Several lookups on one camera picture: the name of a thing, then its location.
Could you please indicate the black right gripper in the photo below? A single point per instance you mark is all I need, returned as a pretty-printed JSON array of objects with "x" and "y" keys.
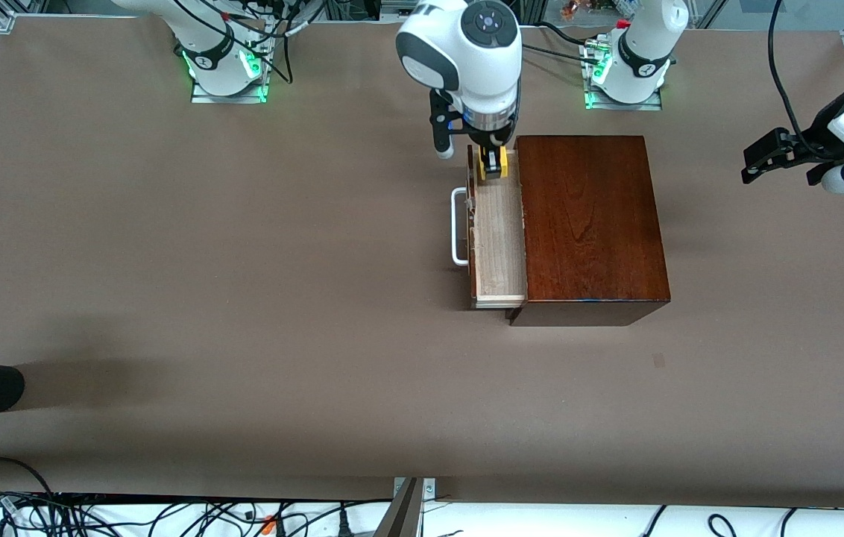
[{"x": 491, "y": 141}]

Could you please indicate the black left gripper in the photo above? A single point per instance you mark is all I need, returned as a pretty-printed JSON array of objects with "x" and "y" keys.
[{"x": 822, "y": 136}]

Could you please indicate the yellow cube block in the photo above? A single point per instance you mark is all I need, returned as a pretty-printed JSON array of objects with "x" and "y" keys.
[{"x": 479, "y": 168}]

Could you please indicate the wooden drawer brown front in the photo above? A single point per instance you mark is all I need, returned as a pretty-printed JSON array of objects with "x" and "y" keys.
[{"x": 500, "y": 239}]

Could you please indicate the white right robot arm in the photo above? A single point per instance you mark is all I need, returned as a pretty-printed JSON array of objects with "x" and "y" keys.
[{"x": 482, "y": 60}]

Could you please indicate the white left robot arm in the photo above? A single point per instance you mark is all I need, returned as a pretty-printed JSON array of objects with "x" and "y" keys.
[{"x": 642, "y": 45}]

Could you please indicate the dark brown wooden cabinet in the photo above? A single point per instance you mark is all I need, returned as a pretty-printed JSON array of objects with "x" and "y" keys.
[{"x": 586, "y": 224}]

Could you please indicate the small orange object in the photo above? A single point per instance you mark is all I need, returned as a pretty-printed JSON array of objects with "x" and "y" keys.
[{"x": 571, "y": 9}]

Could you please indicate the brown table cover sheet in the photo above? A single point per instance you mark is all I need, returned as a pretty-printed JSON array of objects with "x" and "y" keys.
[{"x": 392, "y": 418}]

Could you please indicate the dark metal beam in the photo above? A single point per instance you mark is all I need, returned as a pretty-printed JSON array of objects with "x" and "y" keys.
[{"x": 403, "y": 514}]

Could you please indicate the silver metal bracket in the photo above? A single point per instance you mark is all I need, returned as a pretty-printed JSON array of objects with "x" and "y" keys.
[{"x": 429, "y": 488}]

